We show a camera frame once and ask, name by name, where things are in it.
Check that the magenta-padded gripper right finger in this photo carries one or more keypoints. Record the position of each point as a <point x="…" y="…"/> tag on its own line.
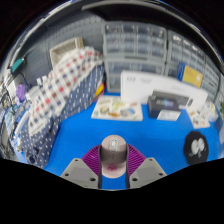
<point x="148" y="171"/>

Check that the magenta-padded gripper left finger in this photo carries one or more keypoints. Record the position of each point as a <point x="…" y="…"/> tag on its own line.
<point x="78" y="171"/>

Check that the pink computer mouse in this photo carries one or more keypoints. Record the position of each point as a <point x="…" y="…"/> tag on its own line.
<point x="113" y="156"/>

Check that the black scalloped mouse pad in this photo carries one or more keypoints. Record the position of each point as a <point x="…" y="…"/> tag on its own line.
<point x="196" y="148"/>

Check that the navy polka dot cloth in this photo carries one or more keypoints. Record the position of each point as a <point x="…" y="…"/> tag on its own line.
<point x="43" y="143"/>

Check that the small black box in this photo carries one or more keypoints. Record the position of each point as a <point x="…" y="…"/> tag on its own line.
<point x="156" y="104"/>

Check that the colourful sticker sheet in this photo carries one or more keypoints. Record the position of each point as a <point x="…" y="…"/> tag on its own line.
<point x="198" y="119"/>
<point x="116" y="109"/>

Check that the white glove box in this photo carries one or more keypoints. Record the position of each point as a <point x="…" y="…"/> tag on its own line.
<point x="210" y="111"/>

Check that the white keyboard box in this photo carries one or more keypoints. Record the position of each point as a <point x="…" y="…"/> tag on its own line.
<point x="136" y="83"/>

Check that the red blue plaid cloth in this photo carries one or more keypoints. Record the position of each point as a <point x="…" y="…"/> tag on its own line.
<point x="61" y="83"/>

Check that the purple bag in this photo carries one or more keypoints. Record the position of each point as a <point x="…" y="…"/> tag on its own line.
<point x="20" y="92"/>

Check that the grey small-parts drawer cabinet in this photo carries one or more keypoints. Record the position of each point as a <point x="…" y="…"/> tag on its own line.
<point x="133" y="40"/>
<point x="185" y="46"/>
<point x="131" y="66"/>
<point x="212" y="70"/>
<point x="170" y="69"/>
<point x="210" y="89"/>

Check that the yellow and blue box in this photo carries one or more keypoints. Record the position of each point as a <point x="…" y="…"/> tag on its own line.
<point x="191" y="75"/>

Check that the white woven basket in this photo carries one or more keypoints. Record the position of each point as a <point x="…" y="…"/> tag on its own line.
<point x="65" y="50"/>

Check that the teal object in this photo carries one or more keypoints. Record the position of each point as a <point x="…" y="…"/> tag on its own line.
<point x="17" y="65"/>

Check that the dark wall shelf unit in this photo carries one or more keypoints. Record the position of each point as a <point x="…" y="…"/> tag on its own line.
<point x="133" y="12"/>

